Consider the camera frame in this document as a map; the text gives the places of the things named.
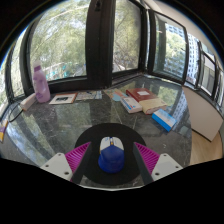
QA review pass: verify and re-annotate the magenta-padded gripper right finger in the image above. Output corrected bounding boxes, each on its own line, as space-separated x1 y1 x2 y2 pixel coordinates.
133 142 184 185

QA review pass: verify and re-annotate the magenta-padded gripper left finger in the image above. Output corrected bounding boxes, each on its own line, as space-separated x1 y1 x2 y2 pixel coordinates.
39 142 93 185

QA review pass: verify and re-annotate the blue and white computer mouse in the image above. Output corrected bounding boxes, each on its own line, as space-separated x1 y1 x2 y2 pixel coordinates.
97 136 126 174

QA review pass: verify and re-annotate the round black mouse pad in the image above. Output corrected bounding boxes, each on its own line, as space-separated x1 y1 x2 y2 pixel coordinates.
73 122 150 187

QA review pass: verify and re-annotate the blue and white box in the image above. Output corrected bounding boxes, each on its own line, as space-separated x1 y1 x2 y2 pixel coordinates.
151 108 178 133

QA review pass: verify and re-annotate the cream paperback book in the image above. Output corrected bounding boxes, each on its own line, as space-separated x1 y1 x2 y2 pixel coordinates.
139 98 168 115

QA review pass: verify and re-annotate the booklet with dark photo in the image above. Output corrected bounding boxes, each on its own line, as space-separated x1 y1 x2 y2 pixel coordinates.
48 92 78 106

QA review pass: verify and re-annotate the pale printed magazine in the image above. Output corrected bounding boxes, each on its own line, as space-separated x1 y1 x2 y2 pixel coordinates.
75 90 103 102

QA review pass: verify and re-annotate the red hardcover book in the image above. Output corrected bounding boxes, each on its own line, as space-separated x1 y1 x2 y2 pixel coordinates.
125 87 158 103

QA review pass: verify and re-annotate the light blue and orange pamphlet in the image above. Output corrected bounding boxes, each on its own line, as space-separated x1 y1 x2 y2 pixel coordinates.
103 88 130 103

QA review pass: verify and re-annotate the purple detergent bottle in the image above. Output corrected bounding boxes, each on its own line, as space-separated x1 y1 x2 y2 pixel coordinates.
32 60 52 104

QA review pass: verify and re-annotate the black wire stand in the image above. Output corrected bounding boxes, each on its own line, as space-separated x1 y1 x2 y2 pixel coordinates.
6 101 25 123

